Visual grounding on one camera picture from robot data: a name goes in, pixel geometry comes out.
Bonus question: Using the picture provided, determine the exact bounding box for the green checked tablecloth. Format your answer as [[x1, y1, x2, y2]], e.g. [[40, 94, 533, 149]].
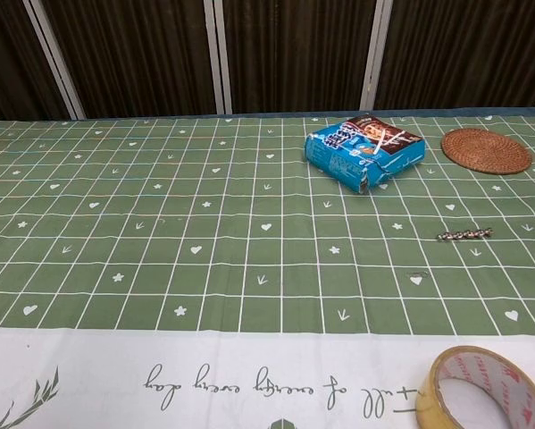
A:
[[0, 105, 535, 429]]

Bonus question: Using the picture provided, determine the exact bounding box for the silver metal chain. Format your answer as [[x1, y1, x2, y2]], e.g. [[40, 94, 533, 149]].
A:
[[435, 228, 493, 242]]

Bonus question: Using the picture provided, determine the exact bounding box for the dark brown screen panel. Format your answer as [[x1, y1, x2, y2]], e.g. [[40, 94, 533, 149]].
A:
[[221, 0, 379, 114], [0, 0, 74, 122], [373, 0, 535, 111], [41, 0, 219, 120]]

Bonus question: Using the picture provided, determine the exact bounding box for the white screen frame post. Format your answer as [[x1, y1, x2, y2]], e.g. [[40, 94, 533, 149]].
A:
[[359, 0, 394, 112], [24, 0, 88, 121], [203, 0, 234, 114]]

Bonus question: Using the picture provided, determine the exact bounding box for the round woven rattan coaster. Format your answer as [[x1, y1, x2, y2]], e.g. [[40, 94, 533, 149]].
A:
[[440, 127, 533, 176]]

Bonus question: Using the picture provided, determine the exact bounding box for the blue cookie snack box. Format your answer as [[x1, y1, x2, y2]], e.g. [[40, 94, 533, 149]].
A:
[[303, 113, 427, 197]]

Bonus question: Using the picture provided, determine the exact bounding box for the yellow adhesive tape roll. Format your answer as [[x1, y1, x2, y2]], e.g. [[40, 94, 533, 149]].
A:
[[414, 345, 535, 429]]

